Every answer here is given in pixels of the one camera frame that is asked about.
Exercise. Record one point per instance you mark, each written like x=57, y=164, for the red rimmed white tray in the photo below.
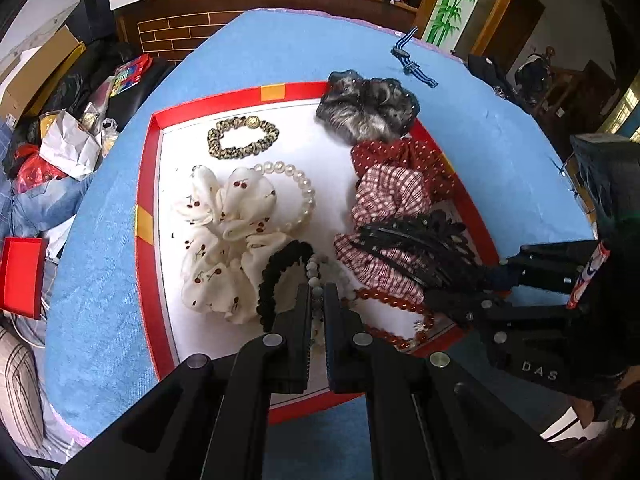
x=185, y=145

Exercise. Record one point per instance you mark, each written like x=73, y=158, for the red white plaid scrunchie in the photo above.
x=385, y=195

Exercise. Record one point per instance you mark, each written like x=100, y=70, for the crumpled white paper bag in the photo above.
x=70, y=142

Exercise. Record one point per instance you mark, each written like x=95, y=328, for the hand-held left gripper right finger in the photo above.
x=337, y=350

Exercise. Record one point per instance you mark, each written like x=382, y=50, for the black bag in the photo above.
x=490, y=75

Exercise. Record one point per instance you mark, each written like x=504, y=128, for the colourful printed box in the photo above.
x=130, y=74

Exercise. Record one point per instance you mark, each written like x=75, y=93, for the blue striped hair clip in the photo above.
x=407, y=62

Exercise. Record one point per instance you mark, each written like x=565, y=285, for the bamboo wall poster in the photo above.
x=452, y=5

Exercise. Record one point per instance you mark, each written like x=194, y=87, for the wooden counter with brick pattern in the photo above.
x=200, y=20

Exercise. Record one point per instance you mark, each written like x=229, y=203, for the black box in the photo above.
x=95, y=15

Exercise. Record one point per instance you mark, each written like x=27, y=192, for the red box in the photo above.
x=20, y=277

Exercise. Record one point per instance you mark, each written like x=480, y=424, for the black claw hair clip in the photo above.
x=415, y=240

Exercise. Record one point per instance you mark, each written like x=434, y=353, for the grey fuzzy scrunchie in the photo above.
x=370, y=105

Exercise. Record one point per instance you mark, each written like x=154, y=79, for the cardboard box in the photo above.
x=35, y=70

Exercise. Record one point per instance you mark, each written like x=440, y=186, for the striped cloth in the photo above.
x=17, y=375

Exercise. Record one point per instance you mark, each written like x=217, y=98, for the red plastic bag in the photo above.
x=32, y=167

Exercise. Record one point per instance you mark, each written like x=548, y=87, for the white cherry print scrunchie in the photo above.
x=210, y=260

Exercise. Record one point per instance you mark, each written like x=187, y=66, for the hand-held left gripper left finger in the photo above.
x=300, y=350

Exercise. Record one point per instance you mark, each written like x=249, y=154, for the blue jeans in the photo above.
x=40, y=205

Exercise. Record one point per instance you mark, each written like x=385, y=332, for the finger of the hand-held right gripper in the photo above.
x=500, y=312
x=545, y=267

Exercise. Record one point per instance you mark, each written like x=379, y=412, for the black backpack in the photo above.
x=532, y=72

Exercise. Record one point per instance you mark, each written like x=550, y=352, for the red polka dot scrunchie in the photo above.
x=400, y=155

